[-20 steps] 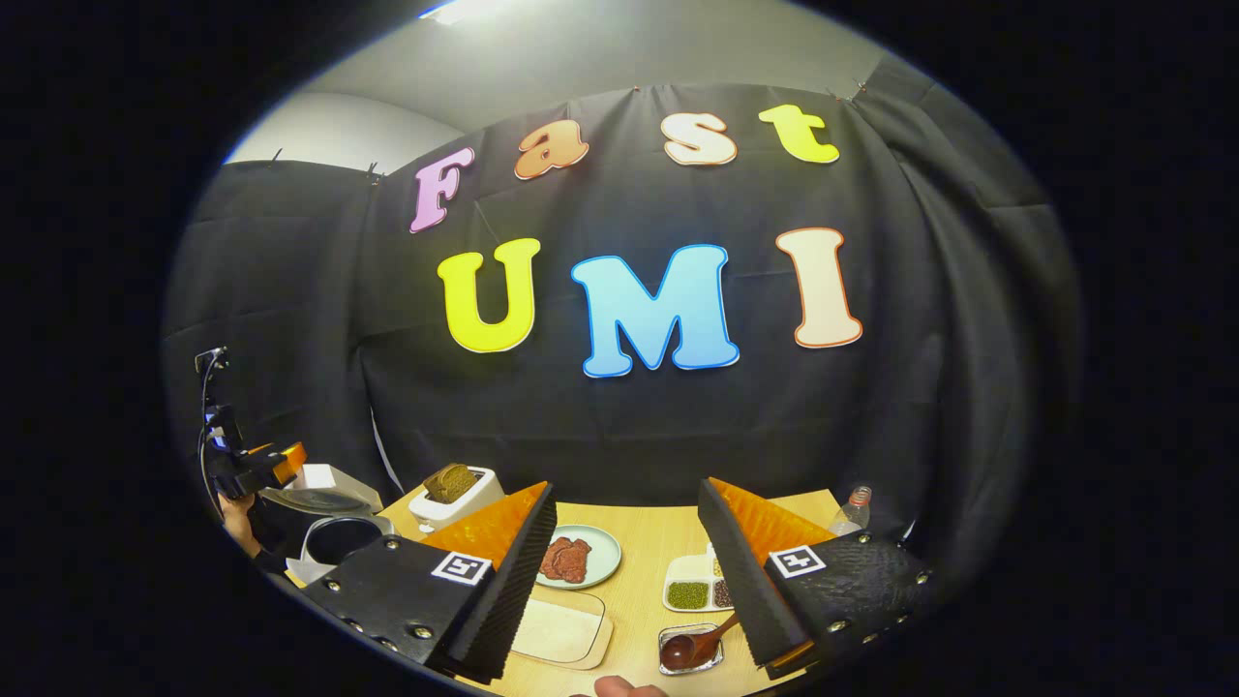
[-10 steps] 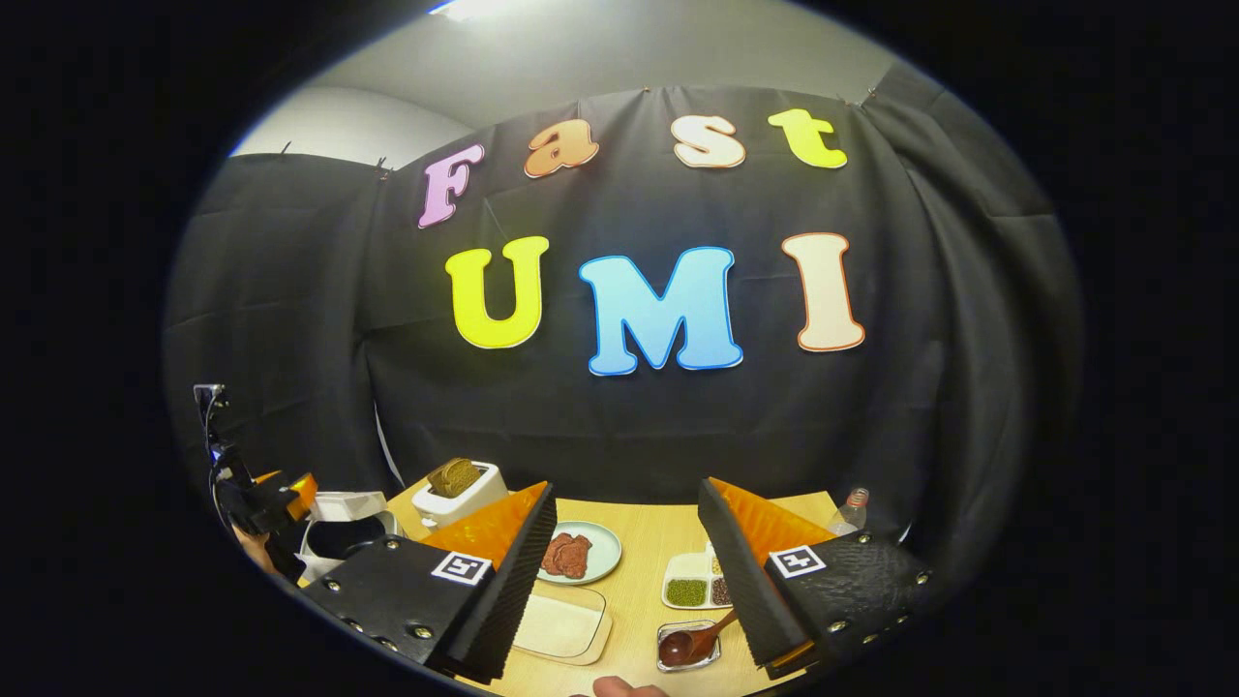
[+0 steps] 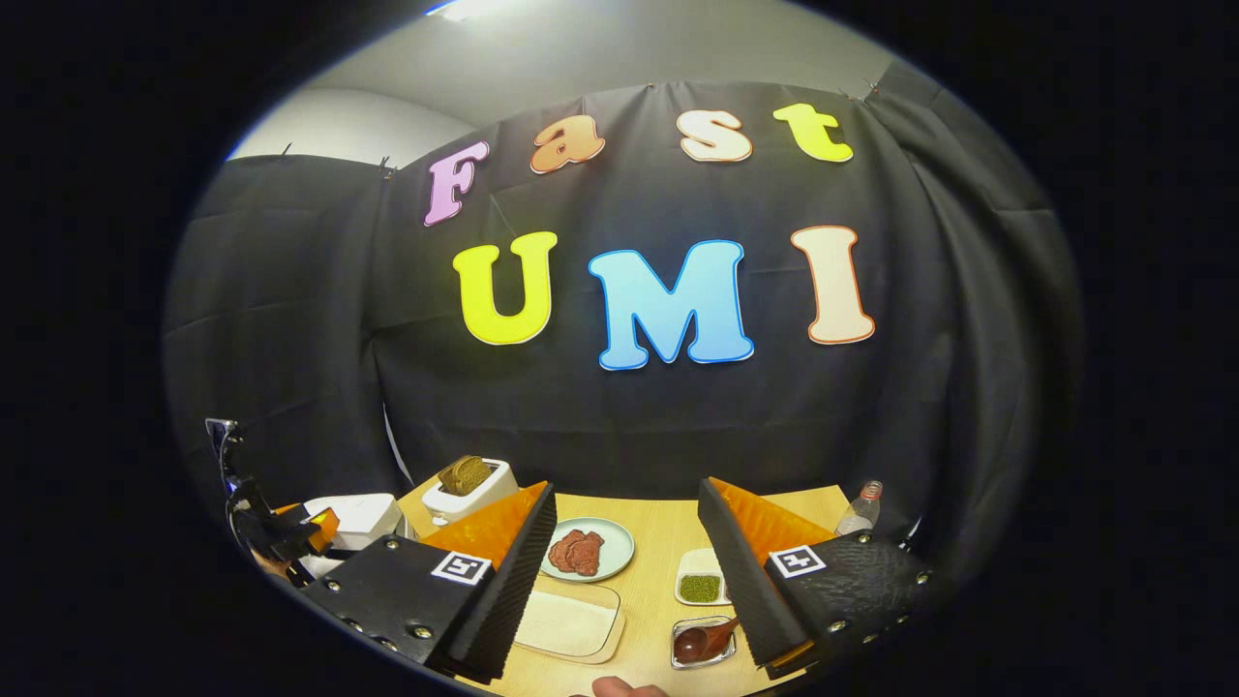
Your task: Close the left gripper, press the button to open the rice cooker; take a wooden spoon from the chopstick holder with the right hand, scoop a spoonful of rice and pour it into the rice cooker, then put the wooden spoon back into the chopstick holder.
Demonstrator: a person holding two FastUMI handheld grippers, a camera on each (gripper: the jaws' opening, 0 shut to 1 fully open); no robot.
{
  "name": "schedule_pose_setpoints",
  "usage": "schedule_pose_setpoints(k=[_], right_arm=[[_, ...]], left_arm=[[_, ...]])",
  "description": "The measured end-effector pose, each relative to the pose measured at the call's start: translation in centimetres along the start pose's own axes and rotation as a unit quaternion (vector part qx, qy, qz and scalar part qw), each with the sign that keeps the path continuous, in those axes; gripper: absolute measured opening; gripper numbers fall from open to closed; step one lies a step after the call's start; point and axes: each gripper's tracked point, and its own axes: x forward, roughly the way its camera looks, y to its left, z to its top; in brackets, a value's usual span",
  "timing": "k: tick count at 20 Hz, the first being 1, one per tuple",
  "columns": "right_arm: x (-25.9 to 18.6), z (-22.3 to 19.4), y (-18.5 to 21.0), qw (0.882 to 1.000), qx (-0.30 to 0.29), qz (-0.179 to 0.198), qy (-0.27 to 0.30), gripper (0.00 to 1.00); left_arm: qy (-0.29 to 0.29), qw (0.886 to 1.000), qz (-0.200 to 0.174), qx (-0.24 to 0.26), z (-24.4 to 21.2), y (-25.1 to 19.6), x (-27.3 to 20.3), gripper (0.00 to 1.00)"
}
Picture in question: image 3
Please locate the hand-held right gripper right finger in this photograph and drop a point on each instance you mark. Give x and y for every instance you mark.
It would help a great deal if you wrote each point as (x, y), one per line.
(745, 581)

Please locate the brown wooden spoon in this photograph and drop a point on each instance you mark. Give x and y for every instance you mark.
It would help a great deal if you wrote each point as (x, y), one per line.
(692, 644)

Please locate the clear glass chopstick holder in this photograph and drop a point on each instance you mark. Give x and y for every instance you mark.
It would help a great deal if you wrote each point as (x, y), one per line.
(682, 663)

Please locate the pale green plate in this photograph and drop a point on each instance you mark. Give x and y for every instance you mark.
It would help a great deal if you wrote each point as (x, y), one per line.
(619, 547)

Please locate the green mung beans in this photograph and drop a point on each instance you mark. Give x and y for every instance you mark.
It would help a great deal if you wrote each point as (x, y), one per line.
(700, 588)

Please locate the toasted bread slice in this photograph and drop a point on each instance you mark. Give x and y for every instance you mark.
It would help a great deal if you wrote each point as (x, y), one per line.
(465, 474)

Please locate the beige rectangular tray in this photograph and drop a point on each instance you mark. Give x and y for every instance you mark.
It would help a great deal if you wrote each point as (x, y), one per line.
(571, 660)

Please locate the brown meat slice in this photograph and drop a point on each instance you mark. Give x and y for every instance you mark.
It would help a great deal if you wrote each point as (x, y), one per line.
(589, 554)
(563, 552)

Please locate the ceiling light panel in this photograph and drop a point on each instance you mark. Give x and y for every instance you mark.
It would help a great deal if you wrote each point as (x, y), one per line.
(465, 8)

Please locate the white toaster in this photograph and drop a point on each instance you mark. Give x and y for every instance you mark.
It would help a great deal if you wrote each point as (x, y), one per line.
(474, 505)

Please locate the clear plastic bottle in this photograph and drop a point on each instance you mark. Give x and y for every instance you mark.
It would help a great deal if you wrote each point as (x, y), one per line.
(857, 518)

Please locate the white divided dish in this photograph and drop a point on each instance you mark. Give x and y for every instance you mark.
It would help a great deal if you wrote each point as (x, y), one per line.
(699, 561)

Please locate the white rice cooker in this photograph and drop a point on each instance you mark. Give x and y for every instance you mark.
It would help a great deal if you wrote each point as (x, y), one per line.
(363, 518)

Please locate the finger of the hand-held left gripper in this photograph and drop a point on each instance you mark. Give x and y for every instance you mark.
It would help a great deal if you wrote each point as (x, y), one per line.
(321, 530)
(290, 511)

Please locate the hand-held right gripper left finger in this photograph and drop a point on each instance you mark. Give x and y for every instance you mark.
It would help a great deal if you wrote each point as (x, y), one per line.
(498, 600)

